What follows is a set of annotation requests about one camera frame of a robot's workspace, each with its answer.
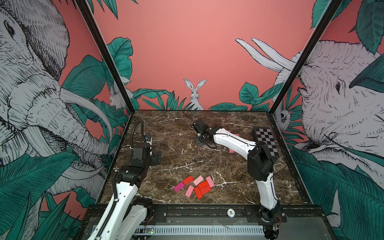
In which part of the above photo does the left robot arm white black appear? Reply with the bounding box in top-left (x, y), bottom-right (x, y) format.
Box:
top-left (88, 142), bottom-right (162, 240)

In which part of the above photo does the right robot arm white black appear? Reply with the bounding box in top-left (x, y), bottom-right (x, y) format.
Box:
top-left (192, 119), bottom-right (283, 223)

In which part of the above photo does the magenta block far left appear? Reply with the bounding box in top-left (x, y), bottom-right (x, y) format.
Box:
top-left (174, 182), bottom-right (185, 193)

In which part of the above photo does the red block upper left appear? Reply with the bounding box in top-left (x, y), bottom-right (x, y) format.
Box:
top-left (183, 176), bottom-right (195, 186)

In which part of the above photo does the light pink block middle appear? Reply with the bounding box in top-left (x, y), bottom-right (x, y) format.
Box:
top-left (193, 176), bottom-right (204, 186)

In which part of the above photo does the red block large center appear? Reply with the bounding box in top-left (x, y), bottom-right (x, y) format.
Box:
top-left (198, 181), bottom-right (212, 195)

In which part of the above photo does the black white checkerboard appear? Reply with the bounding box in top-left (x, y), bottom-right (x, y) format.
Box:
top-left (253, 127), bottom-right (279, 160)

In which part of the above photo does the red block bottom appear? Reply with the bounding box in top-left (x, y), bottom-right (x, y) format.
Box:
top-left (194, 187), bottom-right (203, 199)

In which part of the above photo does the black corrugated cable hose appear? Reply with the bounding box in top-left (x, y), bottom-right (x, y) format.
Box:
top-left (131, 119), bottom-right (148, 148)

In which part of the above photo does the black front rail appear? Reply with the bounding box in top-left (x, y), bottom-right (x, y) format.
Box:
top-left (82, 203), bottom-right (326, 226)

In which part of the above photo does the white slotted cable duct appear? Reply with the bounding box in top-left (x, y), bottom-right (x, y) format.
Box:
top-left (134, 225), bottom-right (265, 236)

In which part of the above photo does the black left frame post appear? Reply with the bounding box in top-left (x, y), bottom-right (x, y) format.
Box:
top-left (75, 0), bottom-right (135, 115)

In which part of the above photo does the black frame post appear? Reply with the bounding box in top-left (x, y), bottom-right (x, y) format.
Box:
top-left (269, 0), bottom-right (342, 115)
top-left (75, 0), bottom-right (135, 115)

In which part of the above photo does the black right frame post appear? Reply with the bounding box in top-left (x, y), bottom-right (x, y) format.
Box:
top-left (269, 0), bottom-right (342, 115)

